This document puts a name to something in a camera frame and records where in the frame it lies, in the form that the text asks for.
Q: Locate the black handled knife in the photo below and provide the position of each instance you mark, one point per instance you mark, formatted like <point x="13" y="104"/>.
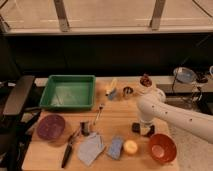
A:
<point x="68" y="149"/>

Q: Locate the light blue cloth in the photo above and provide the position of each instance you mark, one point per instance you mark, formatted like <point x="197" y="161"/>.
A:
<point x="90" y="148"/>

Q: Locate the blue sponge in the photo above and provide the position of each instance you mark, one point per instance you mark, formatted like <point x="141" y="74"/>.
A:
<point x="114" y="150"/>

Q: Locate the red bowl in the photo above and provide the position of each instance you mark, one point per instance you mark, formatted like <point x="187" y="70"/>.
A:
<point x="162" y="148"/>

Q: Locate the silver fork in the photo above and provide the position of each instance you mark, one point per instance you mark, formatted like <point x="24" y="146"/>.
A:
<point x="101" y="106"/>

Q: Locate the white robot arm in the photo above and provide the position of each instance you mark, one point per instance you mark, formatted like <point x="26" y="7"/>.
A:
<point x="152" y="105"/>

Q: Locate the black eraser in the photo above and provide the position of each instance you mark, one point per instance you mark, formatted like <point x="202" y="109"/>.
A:
<point x="136" y="128"/>

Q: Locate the small black metal cup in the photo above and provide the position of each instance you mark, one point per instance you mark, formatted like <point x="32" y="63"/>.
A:
<point x="85" y="128"/>

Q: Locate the black chair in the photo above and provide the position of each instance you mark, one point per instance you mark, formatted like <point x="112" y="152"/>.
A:
<point x="15" y="120"/>

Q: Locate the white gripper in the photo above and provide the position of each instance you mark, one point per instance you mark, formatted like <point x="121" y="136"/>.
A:
<point x="146" y="129"/>

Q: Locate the green plastic tray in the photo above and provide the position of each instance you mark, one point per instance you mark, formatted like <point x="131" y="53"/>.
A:
<point x="68" y="92"/>

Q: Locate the blue grey bowl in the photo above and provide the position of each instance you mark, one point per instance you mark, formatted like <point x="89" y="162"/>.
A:
<point x="184" y="75"/>

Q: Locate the purple round plate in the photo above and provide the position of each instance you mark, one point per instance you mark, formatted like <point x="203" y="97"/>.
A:
<point x="50" y="127"/>

